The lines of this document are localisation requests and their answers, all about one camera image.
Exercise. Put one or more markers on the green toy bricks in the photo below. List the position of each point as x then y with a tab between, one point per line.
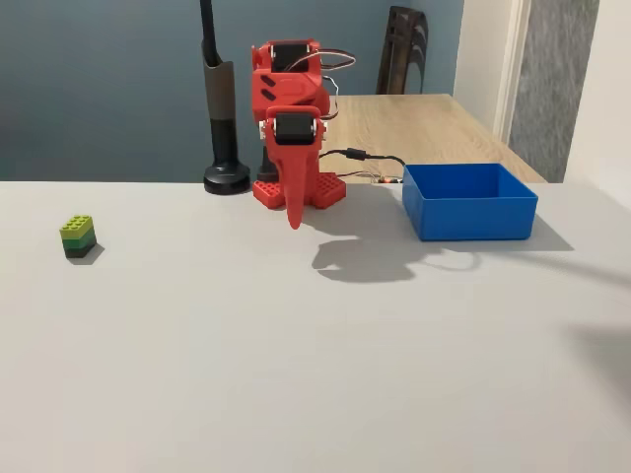
78	236

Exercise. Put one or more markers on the dark wooden chair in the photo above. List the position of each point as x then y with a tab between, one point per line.
399	49

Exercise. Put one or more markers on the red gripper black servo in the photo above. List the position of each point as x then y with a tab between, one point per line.
294	129

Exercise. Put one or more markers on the red robot arm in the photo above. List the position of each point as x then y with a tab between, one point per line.
291	88

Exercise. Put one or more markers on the white door frame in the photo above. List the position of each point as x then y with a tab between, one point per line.
515	49

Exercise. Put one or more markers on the blue plastic bin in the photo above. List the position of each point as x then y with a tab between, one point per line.
468	217

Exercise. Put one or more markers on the black lamp stand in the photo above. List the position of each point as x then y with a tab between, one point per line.
221	88

